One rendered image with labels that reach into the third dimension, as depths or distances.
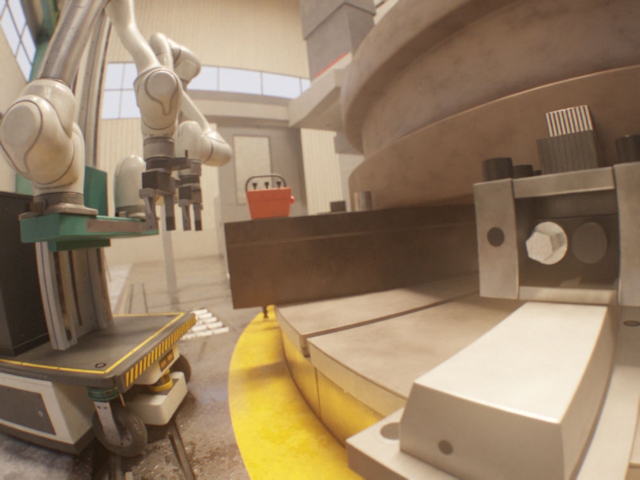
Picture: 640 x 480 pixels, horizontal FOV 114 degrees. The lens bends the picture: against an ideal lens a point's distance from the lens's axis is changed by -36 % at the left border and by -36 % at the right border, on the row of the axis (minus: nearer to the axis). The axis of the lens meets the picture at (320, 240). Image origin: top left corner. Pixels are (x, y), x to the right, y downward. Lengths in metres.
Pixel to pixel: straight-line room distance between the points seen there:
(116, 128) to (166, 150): 14.66
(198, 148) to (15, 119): 0.68
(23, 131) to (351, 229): 1.26
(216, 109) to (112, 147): 11.06
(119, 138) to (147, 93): 14.63
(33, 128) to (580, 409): 0.89
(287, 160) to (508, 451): 4.75
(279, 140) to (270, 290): 3.71
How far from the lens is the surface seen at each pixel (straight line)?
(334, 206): 2.56
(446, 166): 1.13
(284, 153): 4.87
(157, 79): 0.75
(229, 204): 4.41
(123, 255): 14.54
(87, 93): 1.49
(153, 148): 0.90
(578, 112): 0.79
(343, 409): 0.89
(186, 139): 1.17
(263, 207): 1.38
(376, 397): 0.67
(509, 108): 1.01
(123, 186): 1.32
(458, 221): 1.71
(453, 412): 0.31
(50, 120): 0.74
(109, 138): 15.41
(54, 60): 0.86
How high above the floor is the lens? 0.61
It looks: 2 degrees down
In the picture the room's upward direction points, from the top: 5 degrees counter-clockwise
